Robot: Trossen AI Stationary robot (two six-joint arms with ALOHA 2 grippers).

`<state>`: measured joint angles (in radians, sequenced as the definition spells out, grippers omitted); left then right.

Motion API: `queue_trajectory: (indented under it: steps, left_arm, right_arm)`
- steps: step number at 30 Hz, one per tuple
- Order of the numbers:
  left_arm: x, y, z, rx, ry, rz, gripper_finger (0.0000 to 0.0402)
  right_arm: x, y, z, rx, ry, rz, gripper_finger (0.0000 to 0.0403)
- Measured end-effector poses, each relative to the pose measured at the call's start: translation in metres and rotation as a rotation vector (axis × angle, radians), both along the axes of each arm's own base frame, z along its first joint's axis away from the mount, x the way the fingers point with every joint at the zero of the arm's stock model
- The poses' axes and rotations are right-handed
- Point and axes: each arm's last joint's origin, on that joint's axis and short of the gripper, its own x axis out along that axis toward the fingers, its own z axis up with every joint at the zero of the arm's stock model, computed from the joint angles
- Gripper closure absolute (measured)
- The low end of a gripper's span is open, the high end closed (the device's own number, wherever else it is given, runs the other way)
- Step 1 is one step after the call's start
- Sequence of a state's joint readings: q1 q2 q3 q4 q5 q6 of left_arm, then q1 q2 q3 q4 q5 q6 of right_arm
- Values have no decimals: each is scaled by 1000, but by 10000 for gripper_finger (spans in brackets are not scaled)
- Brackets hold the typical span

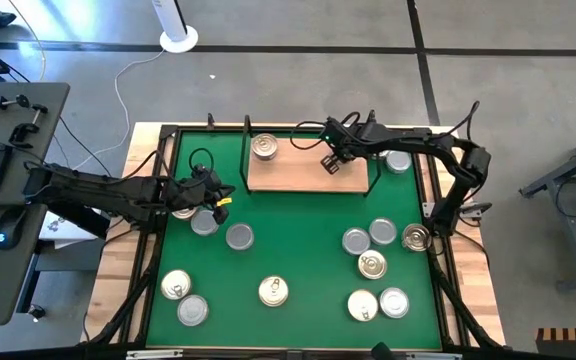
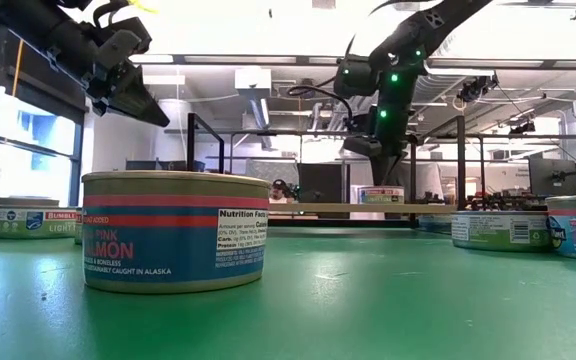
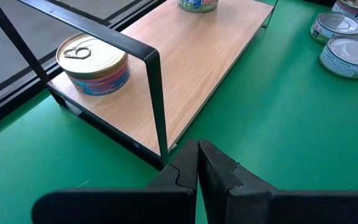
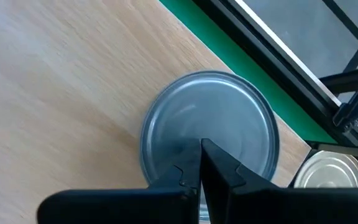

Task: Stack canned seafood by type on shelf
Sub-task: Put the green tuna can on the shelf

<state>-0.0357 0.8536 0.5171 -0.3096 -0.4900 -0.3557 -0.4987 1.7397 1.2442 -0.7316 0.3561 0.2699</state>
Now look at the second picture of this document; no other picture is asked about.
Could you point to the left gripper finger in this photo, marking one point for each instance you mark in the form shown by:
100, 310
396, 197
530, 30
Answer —
138, 105

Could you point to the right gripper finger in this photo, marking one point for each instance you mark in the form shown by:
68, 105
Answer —
387, 170

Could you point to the black monitor on arm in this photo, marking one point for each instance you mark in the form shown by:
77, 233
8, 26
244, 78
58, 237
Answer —
563, 175

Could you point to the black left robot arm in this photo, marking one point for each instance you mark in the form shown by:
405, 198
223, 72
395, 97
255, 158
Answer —
28, 30

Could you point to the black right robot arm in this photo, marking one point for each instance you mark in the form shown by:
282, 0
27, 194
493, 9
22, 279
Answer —
418, 30

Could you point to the white round column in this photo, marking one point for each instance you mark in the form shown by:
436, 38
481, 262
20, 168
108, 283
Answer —
173, 130

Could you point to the black flat screen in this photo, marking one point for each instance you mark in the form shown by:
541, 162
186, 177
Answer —
323, 182

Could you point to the person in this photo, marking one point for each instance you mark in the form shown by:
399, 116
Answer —
279, 192

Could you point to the green table mat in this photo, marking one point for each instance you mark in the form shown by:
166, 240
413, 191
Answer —
368, 310

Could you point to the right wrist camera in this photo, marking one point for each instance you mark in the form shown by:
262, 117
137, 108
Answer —
363, 146

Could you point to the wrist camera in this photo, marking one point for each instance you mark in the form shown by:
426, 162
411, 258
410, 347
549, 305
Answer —
363, 146
123, 40

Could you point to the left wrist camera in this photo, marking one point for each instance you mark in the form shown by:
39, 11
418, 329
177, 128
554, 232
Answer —
123, 40

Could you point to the black ceiling camera rig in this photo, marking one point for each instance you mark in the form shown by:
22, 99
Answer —
475, 90

